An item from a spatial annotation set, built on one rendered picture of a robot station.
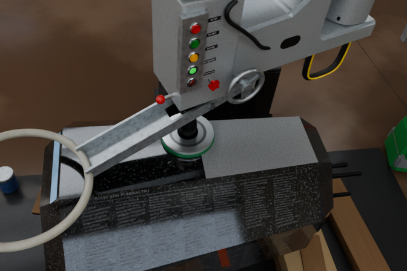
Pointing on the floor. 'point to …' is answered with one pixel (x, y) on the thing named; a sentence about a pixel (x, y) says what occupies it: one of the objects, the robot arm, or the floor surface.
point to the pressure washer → (397, 146)
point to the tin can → (8, 180)
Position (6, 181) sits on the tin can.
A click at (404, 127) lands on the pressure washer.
